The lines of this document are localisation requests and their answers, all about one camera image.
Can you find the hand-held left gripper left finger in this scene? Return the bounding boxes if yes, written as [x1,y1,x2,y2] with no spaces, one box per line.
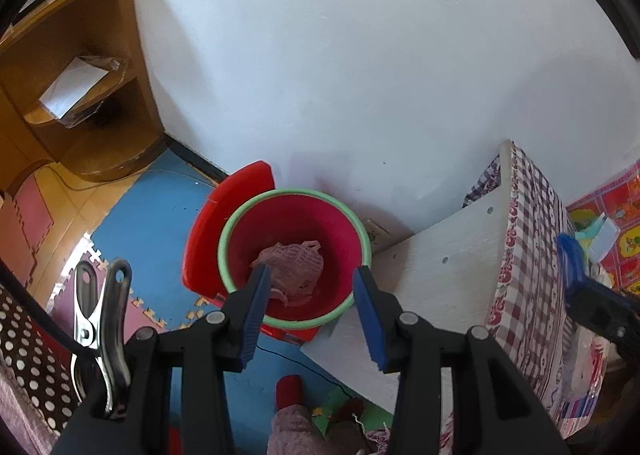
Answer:
[50,265,273,455]

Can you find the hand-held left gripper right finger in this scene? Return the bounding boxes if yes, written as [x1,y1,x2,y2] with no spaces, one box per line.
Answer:
[352,267,571,455]

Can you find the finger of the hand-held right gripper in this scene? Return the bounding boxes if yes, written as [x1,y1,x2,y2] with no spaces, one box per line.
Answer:
[556,233,601,310]

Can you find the white plastic blister tray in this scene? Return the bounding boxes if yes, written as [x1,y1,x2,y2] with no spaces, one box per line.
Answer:
[590,217,622,263]

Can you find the white printed plastic bag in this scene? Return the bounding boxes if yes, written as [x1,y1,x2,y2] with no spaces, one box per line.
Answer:
[249,240,326,310]

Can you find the red bucket green rim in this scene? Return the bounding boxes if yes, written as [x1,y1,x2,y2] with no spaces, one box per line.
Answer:
[217,189,373,331]

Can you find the white wooden bed board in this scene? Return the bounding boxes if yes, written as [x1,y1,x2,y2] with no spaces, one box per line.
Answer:
[300,140,516,422]

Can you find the red sock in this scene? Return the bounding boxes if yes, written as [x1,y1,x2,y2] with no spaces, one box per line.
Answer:
[276,374,304,408]
[332,397,367,428]

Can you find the red plastic stool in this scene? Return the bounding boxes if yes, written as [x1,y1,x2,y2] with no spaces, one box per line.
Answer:
[181,161,322,347]

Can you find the pink fleece pants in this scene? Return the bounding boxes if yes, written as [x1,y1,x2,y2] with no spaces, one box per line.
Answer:
[266,402,396,455]

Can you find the metal spring clip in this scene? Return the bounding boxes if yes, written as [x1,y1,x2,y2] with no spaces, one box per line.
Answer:
[70,259,133,420]

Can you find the colourful foam floor mat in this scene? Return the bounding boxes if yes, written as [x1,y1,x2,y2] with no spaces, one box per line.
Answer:
[0,145,401,455]

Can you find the brown polka dot cloth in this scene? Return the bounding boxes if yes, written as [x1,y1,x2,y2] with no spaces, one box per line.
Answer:
[0,282,86,436]

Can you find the pink fuzzy cloth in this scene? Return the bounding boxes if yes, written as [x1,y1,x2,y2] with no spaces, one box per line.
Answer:
[0,365,61,455]

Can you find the wooden shelf unit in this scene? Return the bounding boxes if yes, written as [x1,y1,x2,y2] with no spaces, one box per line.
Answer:
[0,0,167,186]

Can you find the white paper in clear sleeve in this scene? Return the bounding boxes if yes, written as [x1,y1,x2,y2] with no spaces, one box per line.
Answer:
[39,55,130,130]

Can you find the red floral wall sheet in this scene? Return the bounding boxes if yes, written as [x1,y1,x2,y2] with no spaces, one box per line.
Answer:
[566,167,640,296]

